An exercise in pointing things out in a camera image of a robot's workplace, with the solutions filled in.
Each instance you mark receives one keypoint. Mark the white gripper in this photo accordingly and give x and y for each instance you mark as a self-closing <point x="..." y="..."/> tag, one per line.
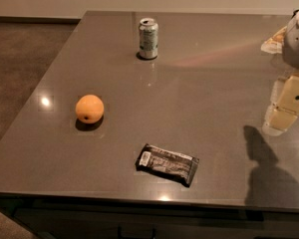
<point x="297" y="40"/>

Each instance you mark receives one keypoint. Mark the black rxbar chocolate wrapper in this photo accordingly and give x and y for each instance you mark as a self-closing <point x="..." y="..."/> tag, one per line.
<point x="175" y="166"/>

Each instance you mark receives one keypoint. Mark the yellow white snack packet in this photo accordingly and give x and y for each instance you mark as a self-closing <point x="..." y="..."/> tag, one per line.
<point x="274" y="44"/>

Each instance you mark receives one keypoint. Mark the silver green soda can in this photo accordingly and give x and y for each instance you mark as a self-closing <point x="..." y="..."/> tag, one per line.
<point x="148" y="31"/>

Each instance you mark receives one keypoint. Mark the orange fruit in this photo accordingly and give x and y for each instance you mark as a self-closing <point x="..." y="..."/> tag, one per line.
<point x="89" y="109"/>

